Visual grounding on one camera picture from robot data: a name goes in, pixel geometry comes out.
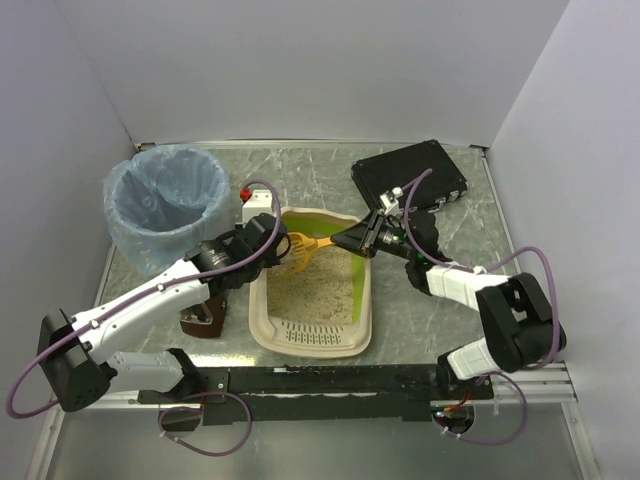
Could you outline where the black hard case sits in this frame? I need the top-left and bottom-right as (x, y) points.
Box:
(351, 139), (469, 211)

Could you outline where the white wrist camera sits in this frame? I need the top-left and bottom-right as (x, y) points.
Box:
(240, 188), (274, 224)
(379, 187), (404, 216)

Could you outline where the trash bin with blue bag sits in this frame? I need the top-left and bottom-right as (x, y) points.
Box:
(102, 145), (233, 276)

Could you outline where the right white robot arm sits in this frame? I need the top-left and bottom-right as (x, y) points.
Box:
(331, 211), (567, 395)

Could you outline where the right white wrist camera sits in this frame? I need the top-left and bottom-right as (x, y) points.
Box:
(379, 187), (404, 216)

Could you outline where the brown leather holder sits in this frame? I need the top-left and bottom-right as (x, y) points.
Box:
(179, 294), (227, 339)

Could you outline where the beige green litter box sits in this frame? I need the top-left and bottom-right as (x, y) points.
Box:
(248, 205), (375, 357)

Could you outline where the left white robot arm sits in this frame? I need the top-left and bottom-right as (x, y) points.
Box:
(37, 213), (287, 412)

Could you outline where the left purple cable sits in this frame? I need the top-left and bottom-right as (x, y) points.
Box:
(7, 179), (281, 457)

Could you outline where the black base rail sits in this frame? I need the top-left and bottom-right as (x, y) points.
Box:
(137, 363), (496, 427)

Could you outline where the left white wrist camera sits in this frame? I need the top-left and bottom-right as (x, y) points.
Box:
(240, 188), (274, 224)

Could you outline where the orange litter scoop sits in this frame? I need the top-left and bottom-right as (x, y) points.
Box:
(281, 232), (334, 275)

